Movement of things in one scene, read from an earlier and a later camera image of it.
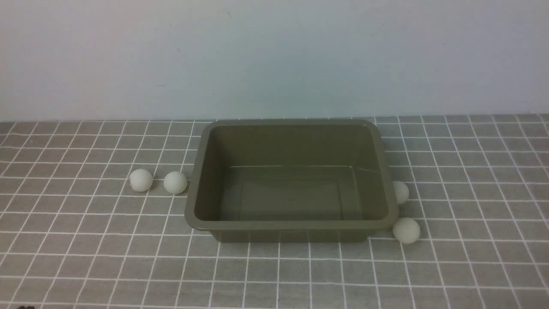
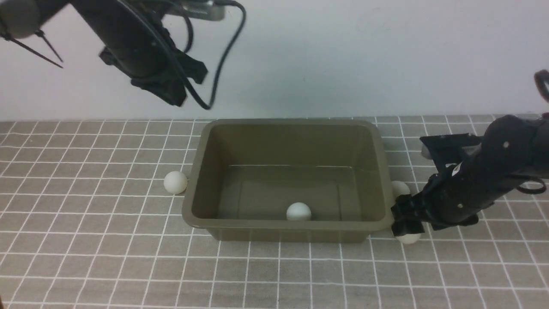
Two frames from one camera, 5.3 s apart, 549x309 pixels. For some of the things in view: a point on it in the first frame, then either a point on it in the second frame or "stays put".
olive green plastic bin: [291, 180] stays put
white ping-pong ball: [141, 180] → [298, 211]
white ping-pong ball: [175, 182] stays put
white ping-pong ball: [402, 192] stays put
